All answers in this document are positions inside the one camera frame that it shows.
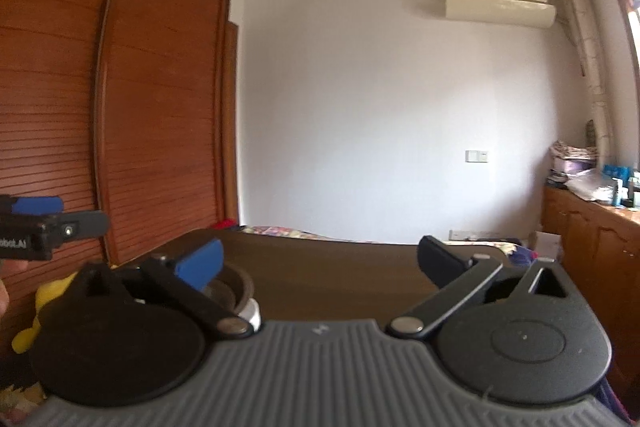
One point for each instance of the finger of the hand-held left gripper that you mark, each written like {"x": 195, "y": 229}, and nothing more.
{"x": 80, "y": 224}
{"x": 35, "y": 205}

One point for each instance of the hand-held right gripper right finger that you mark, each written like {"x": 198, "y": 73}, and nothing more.
{"x": 440, "y": 259}

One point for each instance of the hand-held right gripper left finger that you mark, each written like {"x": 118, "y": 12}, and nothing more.
{"x": 202, "y": 264}

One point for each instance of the large steel bowl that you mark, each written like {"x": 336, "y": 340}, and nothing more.
{"x": 244, "y": 289}

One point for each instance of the red cloth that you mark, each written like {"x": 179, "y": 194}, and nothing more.
{"x": 224, "y": 223}

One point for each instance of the yellow plush toy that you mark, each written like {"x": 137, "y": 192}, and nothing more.
{"x": 47, "y": 294}

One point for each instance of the floral blanket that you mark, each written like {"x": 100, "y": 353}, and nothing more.
{"x": 300, "y": 233}

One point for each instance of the small cardboard box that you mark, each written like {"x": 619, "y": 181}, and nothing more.
{"x": 545, "y": 243}

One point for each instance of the wooden louvred wardrobe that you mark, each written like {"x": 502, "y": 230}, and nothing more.
{"x": 150, "y": 107}

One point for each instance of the wooden sideboard cabinet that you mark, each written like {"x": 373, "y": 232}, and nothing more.
{"x": 595, "y": 257}

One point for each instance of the pile of papers and books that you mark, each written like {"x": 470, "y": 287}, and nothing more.
{"x": 570, "y": 162}

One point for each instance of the clear plastic bag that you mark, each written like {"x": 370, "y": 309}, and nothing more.
{"x": 590, "y": 187}

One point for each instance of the cluster of toiletry bottles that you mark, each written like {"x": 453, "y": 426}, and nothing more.
{"x": 622, "y": 187}

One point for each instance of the patterned cream curtain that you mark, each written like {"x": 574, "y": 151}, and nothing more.
{"x": 587, "y": 57}

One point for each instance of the bright window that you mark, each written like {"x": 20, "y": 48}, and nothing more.
{"x": 634, "y": 22}

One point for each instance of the white wall switch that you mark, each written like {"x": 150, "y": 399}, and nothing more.
{"x": 476, "y": 156}

